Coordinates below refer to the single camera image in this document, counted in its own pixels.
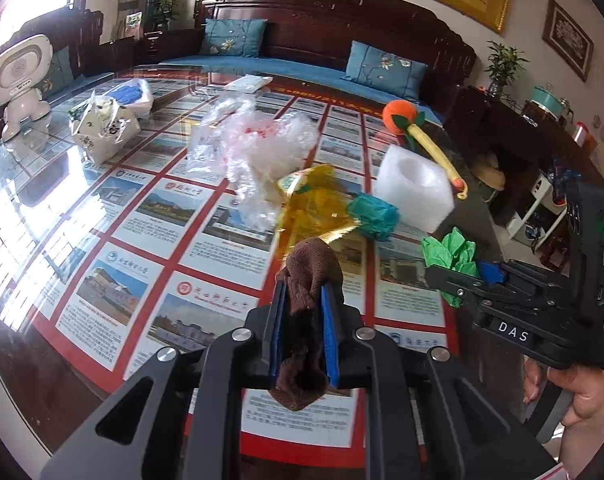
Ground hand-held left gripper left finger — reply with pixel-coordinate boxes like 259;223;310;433
39;280;289;480

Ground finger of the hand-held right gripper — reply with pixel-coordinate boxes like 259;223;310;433
424;265;488;309
476;259;550;292

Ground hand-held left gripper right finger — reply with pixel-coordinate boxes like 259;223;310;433
321;282;557;480

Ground brown sock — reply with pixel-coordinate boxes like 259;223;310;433
269;237;345;413

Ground person's right forearm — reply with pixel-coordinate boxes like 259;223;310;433
559;422;604;480

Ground person's right hand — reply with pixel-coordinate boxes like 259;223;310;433
524;356;604;429

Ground white storage rack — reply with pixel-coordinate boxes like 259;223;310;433
506;175;568;257

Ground bin with tan lid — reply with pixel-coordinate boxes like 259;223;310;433
472;152;507;202

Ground white foam block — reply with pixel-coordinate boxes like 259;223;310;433
372;145;455;233

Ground gold foil wrapper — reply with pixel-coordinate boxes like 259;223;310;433
277;165;363;261

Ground red jar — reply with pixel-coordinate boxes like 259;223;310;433
574;120;600;157

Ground dark wooden side cabinet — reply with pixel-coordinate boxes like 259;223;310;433
444;85;604;261

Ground printed poster under glass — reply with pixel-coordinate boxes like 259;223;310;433
32;72;462;451

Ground teal pot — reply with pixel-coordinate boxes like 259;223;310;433
532;85;568;119

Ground clear plastic bag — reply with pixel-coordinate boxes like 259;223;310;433
187;92;323;231

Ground orange ball toy yellow stick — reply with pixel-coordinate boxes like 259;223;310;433
382;100;470;201

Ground bamboo plant in vase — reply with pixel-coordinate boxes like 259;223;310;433
484;40;530;98

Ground blue embroidered cushion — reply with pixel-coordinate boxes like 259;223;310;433
344;40;427;101
199;18;267;58

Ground small dark framed picture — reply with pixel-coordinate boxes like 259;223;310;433
542;0;595;83

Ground white flat packet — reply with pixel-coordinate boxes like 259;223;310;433
227;75;273;94

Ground blue sofa seat mat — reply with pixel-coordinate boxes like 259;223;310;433
157;55;443;123

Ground white printed paper bag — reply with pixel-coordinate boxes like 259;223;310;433
69;92;143;163

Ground clear bag with blue item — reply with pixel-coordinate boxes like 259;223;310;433
102;77;155;117

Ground blue rubber gloves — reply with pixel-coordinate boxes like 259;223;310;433
113;84;145;106

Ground dark carved wooden sofa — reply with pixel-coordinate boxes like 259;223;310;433
134;0;477;126

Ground dark wooden corner table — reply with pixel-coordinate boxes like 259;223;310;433
102;27;203;67

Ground green printed box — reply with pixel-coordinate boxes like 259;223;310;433
124;10;143;41

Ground teal embroidered cushion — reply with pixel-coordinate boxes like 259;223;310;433
46;47;77;97

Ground green potted plant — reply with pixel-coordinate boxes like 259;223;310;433
152;0;185;31

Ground dark carved wooden armchair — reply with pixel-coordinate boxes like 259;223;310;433
12;7;106;106

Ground white robot toy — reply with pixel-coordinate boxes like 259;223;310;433
0;34;53;141

